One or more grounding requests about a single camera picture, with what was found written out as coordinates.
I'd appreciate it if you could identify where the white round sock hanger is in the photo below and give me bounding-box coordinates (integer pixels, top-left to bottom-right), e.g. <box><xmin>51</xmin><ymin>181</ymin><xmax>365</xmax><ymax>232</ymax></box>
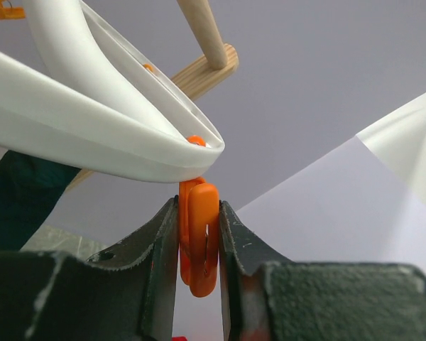
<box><xmin>0</xmin><ymin>1</ymin><xmax>225</xmax><ymax>183</ymax></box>

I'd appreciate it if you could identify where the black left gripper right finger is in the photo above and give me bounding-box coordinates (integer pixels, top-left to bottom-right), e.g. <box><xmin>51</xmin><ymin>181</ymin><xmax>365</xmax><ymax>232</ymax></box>
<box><xmin>219</xmin><ymin>202</ymin><xmax>426</xmax><ymax>340</ymax></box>

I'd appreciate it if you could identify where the dark teal sock right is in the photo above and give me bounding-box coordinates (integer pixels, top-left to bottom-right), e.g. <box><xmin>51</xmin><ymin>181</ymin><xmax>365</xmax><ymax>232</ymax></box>
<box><xmin>0</xmin><ymin>151</ymin><xmax>80</xmax><ymax>251</ymax></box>

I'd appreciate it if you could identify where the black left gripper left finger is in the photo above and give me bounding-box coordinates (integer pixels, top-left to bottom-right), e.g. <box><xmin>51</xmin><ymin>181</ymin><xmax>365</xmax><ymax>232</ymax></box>
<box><xmin>0</xmin><ymin>198</ymin><xmax>178</xmax><ymax>340</ymax></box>

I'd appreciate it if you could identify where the orange plastic clothes clip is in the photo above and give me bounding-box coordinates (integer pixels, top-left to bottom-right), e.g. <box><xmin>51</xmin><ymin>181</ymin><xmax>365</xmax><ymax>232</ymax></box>
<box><xmin>178</xmin><ymin>178</ymin><xmax>219</xmax><ymax>298</ymax></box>

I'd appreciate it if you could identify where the wooden drying rack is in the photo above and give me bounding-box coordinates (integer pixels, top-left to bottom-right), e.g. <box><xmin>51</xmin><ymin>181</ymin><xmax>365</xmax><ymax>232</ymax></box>
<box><xmin>62</xmin><ymin>1</ymin><xmax>239</xmax><ymax>183</ymax></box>

